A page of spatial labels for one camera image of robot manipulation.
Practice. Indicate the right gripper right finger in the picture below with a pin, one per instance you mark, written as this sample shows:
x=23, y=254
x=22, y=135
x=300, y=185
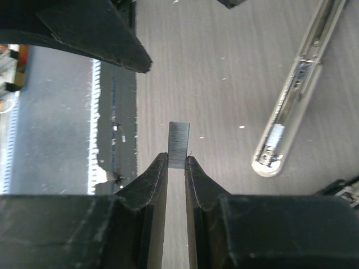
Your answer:
x=228, y=230

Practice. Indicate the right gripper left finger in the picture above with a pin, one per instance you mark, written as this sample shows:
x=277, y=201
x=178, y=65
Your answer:
x=121, y=230

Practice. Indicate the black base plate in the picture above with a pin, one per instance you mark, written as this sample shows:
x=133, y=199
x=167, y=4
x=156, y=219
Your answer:
x=117, y=129

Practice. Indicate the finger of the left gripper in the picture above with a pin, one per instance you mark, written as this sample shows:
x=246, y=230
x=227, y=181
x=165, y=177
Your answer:
x=231, y=3
x=103, y=30

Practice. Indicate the grey staple strip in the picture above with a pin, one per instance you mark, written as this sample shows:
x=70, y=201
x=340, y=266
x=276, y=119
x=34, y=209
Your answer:
x=275, y=135
x=178, y=138

